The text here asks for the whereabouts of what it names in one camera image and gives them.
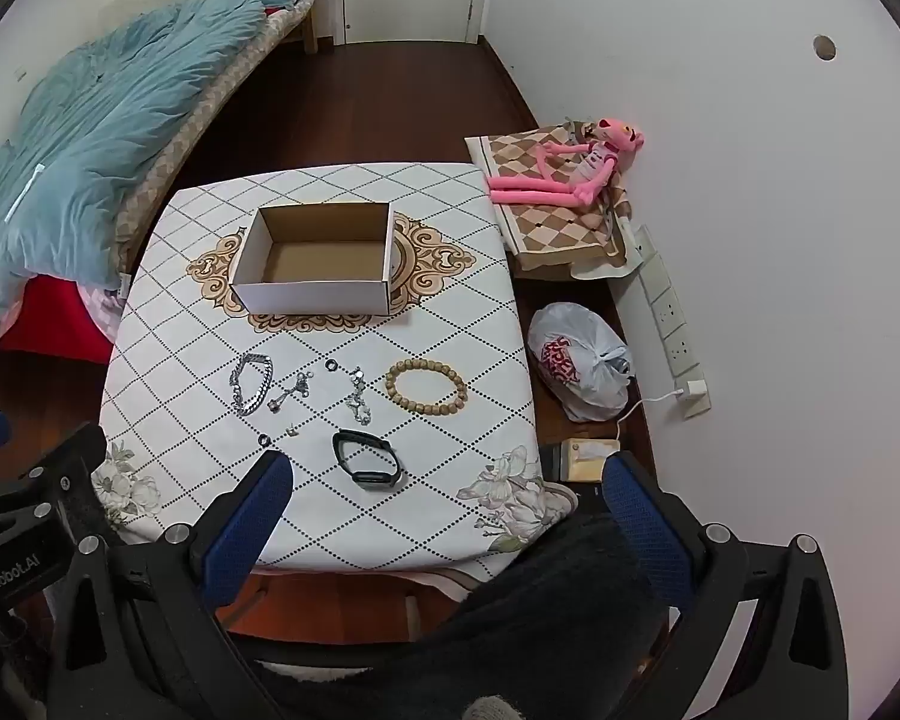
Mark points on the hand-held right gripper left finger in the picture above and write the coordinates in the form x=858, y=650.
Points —
x=247, y=521

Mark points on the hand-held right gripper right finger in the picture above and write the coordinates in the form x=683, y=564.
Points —
x=645, y=525

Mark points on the black smart band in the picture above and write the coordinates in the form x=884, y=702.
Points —
x=367, y=478

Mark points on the white cardboard box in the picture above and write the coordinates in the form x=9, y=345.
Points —
x=307, y=296

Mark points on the small yellow box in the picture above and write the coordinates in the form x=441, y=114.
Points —
x=586, y=469

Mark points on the red bed sheet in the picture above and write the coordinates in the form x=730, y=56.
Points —
x=52, y=322

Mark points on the white charger plug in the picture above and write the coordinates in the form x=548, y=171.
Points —
x=694, y=397

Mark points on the white plastic bag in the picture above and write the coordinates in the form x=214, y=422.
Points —
x=592, y=390

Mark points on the pink checkered sheet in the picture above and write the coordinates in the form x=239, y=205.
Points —
x=101, y=311

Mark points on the patterned white tablecloth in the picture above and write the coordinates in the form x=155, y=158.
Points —
x=420, y=480

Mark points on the blue duvet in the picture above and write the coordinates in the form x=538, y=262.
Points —
x=82, y=165

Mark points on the brown checkered cushion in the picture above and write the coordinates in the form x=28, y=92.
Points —
x=547, y=229

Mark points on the pink plush toy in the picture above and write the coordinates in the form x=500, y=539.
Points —
x=592, y=157

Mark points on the wooden bed leg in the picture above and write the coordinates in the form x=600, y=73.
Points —
x=311, y=34

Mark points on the white wall socket strip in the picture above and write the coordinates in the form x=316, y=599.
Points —
x=667, y=307

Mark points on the round wall hole cover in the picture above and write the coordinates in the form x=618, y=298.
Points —
x=823, y=47

